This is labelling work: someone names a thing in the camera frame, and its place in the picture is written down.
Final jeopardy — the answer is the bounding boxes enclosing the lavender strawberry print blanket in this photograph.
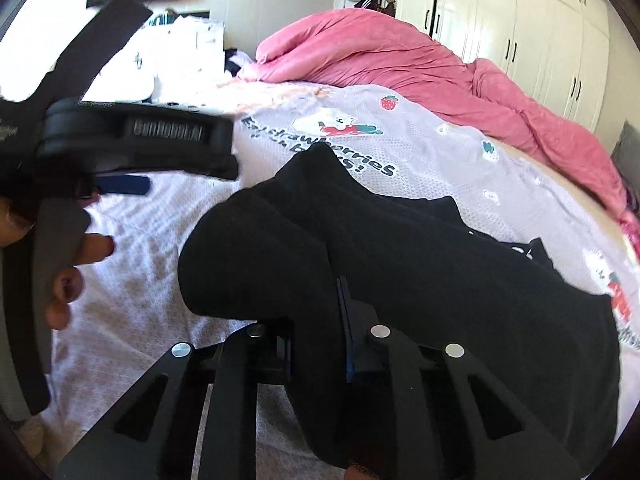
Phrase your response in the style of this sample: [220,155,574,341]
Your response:
[47,82,640,480]

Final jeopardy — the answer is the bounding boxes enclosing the black pants with orange cuffs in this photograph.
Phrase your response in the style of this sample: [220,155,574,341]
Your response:
[177,150,621,476]

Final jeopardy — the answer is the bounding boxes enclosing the pile of clothes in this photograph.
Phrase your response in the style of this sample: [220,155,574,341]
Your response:
[222,49,258,78]

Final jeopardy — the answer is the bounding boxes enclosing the cream wardrobe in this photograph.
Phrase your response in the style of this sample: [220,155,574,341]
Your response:
[395,0,613,136]

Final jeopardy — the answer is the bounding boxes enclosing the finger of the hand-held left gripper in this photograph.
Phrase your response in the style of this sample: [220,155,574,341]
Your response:
[92,174,152,197]
[30,0,153,103]

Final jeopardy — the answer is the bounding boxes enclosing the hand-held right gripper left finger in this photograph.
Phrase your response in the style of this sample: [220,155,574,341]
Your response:
[55,317,296,480]

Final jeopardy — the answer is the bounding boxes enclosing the white chest of drawers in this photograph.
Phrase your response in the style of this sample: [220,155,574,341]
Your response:
[132,10,226,106]

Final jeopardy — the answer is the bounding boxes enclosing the person's left hand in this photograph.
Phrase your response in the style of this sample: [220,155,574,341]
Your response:
[0,195,113,332]

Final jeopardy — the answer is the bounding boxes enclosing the person's right hand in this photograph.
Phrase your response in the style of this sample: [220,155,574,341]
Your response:
[344,464,383,480]

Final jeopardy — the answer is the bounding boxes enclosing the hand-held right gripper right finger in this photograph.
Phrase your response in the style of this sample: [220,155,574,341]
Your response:
[336,275,583,480]

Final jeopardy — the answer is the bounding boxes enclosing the grey rug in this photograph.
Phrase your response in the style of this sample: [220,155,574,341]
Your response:
[611,120,640,176]

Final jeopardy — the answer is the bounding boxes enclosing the pink duvet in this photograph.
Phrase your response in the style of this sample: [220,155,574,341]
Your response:
[235,10,640,261]

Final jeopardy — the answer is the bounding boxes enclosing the orange plaid bear blanket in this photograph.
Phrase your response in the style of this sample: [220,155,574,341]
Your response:
[220,77,341,108]

